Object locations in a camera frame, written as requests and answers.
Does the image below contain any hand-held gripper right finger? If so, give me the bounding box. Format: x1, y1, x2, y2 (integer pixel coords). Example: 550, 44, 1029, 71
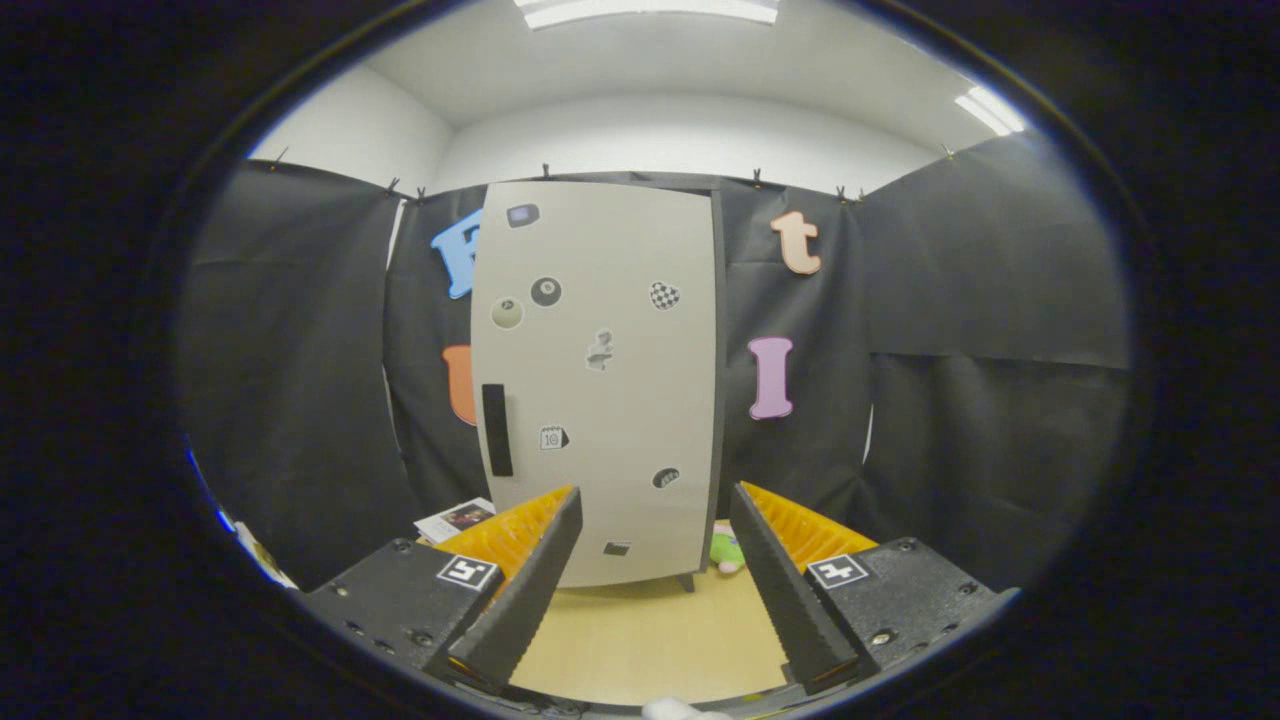
730, 481, 1021, 696

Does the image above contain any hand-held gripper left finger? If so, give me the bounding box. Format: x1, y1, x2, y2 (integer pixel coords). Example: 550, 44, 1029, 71
285, 486, 584, 693

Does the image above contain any black door handle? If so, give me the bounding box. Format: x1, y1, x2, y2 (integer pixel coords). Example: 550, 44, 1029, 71
482, 383, 515, 478

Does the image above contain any grey shoe cabinet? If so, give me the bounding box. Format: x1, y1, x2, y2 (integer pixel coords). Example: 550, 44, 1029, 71
470, 172, 729, 594

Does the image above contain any pink and green plush toy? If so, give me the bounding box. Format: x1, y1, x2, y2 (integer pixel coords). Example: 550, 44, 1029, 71
709, 520, 748, 576

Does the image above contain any white printed box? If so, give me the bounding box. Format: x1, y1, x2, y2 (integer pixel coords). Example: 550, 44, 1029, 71
415, 497, 498, 546

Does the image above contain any square ceiling light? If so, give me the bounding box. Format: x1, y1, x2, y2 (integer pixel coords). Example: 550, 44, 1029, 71
954, 86, 1027, 137

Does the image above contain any long ceiling light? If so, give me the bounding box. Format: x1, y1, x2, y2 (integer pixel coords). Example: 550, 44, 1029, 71
515, 0, 780, 30

